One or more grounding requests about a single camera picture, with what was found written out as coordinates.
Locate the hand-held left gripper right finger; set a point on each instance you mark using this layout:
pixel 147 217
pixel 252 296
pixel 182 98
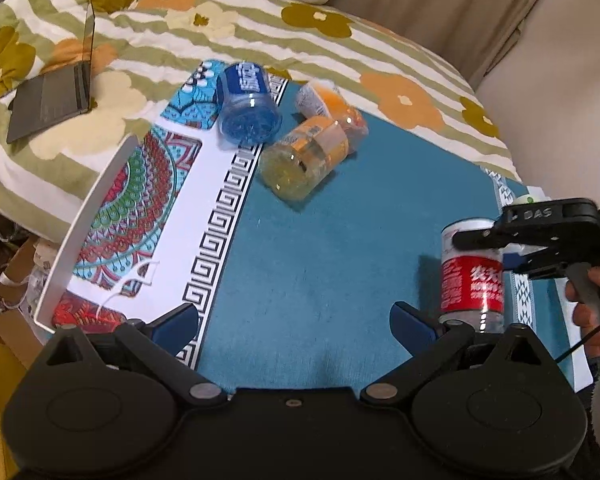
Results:
pixel 411 324

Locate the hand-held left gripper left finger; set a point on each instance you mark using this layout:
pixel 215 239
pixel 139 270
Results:
pixel 177 321

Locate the beige curtain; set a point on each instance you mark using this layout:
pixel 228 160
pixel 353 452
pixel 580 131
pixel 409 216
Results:
pixel 430 5

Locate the blue label clear cup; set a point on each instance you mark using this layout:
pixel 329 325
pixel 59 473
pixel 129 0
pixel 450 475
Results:
pixel 247 110

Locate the white green small packet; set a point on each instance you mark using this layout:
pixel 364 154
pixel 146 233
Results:
pixel 530 196

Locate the cardboard box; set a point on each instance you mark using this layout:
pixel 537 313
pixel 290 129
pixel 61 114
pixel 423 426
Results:
pixel 17 285

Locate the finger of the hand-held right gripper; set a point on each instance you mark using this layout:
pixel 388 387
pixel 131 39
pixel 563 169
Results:
pixel 532 264
pixel 480 238

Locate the person's right hand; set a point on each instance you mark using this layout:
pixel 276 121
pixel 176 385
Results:
pixel 592 327

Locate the yellow clear cup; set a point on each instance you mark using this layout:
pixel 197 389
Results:
pixel 300 160

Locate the teal patterned mat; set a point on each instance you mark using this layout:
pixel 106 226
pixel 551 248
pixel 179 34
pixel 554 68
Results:
pixel 330 260

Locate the orange clear cup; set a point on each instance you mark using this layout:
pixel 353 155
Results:
pixel 341 110

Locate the white curved board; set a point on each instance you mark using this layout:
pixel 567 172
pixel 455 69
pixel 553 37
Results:
pixel 80 230

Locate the red label clear cup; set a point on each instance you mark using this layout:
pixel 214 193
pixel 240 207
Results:
pixel 472 285

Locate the grey laptop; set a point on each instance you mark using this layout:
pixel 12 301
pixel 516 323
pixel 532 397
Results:
pixel 50 100

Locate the floral striped blanket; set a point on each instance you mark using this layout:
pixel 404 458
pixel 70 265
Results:
pixel 330 50

